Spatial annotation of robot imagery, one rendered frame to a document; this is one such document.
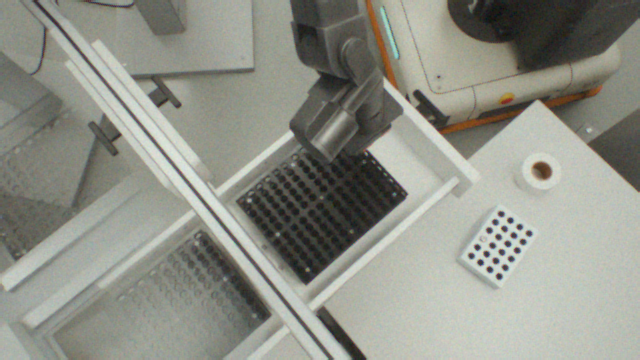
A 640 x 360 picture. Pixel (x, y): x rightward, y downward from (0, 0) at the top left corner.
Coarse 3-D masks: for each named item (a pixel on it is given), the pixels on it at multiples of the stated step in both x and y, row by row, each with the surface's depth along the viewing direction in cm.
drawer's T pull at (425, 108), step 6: (414, 90) 88; (414, 96) 88; (420, 96) 87; (420, 102) 87; (426, 102) 87; (420, 108) 87; (426, 108) 87; (432, 108) 87; (426, 114) 86; (432, 114) 87; (438, 114) 86; (438, 120) 87; (444, 120) 86
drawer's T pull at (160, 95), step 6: (156, 78) 89; (156, 84) 89; (162, 84) 89; (156, 90) 89; (162, 90) 88; (168, 90) 88; (150, 96) 88; (156, 96) 88; (162, 96) 88; (168, 96) 88; (174, 96) 88; (156, 102) 88; (162, 102) 88; (174, 102) 88; (180, 102) 88
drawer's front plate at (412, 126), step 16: (384, 80) 86; (400, 96) 86; (416, 112) 85; (400, 128) 91; (416, 128) 85; (432, 128) 84; (416, 144) 90; (432, 144) 84; (448, 144) 83; (432, 160) 89; (448, 160) 83; (464, 160) 82; (448, 176) 88; (464, 176) 83; (480, 176) 82; (464, 192) 87
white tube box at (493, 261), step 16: (496, 208) 94; (496, 224) 94; (512, 224) 93; (528, 224) 93; (496, 240) 92; (512, 240) 92; (528, 240) 92; (464, 256) 91; (480, 256) 91; (496, 256) 91; (512, 256) 92; (480, 272) 91; (496, 272) 91; (496, 288) 93
